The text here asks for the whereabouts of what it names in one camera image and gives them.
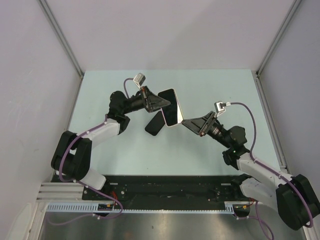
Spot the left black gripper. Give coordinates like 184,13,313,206
122,86,171,115

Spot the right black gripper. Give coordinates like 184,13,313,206
181,111,232,149

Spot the black phone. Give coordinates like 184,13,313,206
144,111,165,137

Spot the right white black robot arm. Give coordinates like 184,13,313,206
182,111,320,230

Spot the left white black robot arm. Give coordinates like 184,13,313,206
51,86,171,200

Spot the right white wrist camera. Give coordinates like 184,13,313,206
214,101,226,118

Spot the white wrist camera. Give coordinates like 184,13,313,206
214,101,226,118
133,73,146,88

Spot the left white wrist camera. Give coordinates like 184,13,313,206
133,73,146,88

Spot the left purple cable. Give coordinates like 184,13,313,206
47,77,137,226

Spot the purple cable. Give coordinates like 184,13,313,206
226,101,315,238
47,77,137,226

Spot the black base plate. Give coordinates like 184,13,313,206
51,174,261,210

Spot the white slotted cable duct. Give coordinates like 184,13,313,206
46,201,251,214

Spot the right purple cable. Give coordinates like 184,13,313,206
226,101,315,238

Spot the aluminium frame rail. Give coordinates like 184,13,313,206
36,182,84,203

